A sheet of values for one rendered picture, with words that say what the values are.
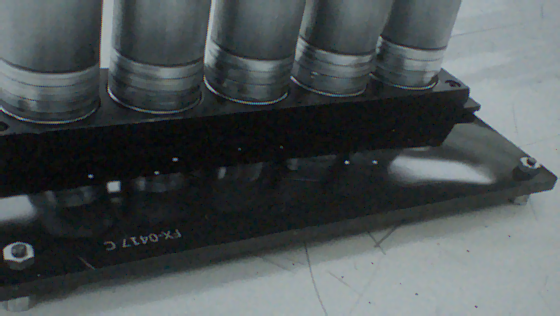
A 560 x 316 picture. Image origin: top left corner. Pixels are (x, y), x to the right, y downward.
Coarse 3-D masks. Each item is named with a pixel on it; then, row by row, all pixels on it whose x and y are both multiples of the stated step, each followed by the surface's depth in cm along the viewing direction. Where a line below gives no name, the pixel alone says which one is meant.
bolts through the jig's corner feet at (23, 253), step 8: (520, 160) 22; (528, 160) 22; (520, 168) 22; (528, 168) 22; (536, 168) 22; (8, 248) 15; (16, 248) 15; (24, 248) 15; (32, 248) 15; (8, 256) 14; (16, 256) 15; (24, 256) 15; (32, 256) 15; (8, 264) 15; (16, 264) 15; (24, 264) 15; (32, 264) 15
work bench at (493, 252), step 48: (480, 0) 39; (528, 0) 40; (480, 48) 33; (528, 48) 34; (480, 96) 28; (528, 96) 29; (528, 144) 26; (336, 240) 19; (384, 240) 19; (432, 240) 20; (480, 240) 20; (528, 240) 21; (96, 288) 16; (144, 288) 16; (192, 288) 17; (240, 288) 17; (288, 288) 17; (336, 288) 17; (384, 288) 18; (432, 288) 18; (480, 288) 18; (528, 288) 19
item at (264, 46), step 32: (224, 0) 19; (256, 0) 19; (288, 0) 19; (224, 32) 19; (256, 32) 19; (288, 32) 19; (224, 64) 20; (256, 64) 19; (288, 64) 20; (224, 96) 20; (256, 96) 20
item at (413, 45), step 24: (408, 0) 21; (432, 0) 21; (456, 0) 22; (384, 24) 22; (408, 24) 22; (432, 24) 22; (384, 48) 22; (408, 48) 22; (432, 48) 22; (384, 72) 23; (408, 72) 22; (432, 72) 23
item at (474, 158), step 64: (384, 128) 22; (448, 128) 23; (0, 192) 17; (64, 192) 17; (128, 192) 17; (192, 192) 18; (256, 192) 18; (320, 192) 19; (384, 192) 19; (448, 192) 20; (512, 192) 21; (0, 256) 15; (64, 256) 15; (128, 256) 15; (192, 256) 16
